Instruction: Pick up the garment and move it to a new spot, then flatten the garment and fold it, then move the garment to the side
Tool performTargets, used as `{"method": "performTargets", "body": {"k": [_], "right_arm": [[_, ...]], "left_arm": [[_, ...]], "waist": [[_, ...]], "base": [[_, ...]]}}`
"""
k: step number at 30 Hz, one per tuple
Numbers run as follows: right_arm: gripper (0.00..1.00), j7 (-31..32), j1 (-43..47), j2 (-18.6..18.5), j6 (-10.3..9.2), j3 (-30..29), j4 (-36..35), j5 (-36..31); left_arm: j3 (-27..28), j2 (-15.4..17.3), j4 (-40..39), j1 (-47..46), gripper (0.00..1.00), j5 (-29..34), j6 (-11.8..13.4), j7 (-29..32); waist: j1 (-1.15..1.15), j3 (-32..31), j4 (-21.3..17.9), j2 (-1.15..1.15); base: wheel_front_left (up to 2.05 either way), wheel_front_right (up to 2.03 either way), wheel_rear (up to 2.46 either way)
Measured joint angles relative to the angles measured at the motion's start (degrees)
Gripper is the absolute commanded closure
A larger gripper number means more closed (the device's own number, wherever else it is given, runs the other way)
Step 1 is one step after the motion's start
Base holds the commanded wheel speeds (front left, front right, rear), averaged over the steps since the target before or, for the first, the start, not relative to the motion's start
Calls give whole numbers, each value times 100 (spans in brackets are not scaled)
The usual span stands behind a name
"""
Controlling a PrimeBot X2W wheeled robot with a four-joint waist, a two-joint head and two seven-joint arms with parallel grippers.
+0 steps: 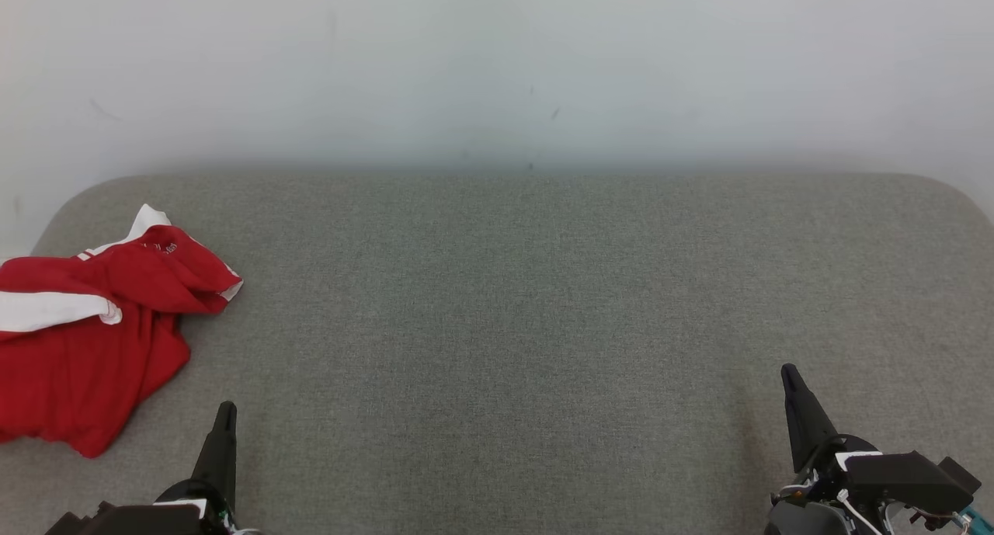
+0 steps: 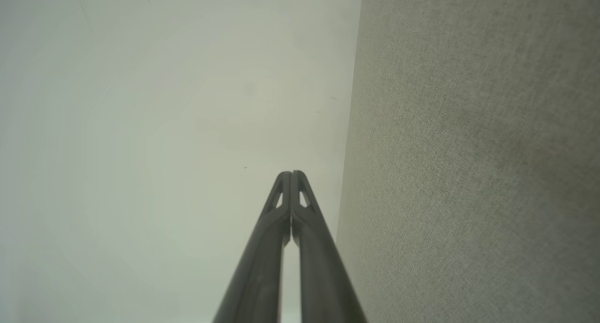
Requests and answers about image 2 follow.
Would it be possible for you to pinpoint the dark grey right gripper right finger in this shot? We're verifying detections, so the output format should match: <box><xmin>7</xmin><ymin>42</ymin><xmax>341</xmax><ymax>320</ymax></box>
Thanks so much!
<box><xmin>291</xmin><ymin>170</ymin><xmax>368</xmax><ymax>323</ymax></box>

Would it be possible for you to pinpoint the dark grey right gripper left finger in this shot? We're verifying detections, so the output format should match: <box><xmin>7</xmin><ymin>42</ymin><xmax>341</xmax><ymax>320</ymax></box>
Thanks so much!
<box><xmin>213</xmin><ymin>171</ymin><xmax>292</xmax><ymax>323</ymax></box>

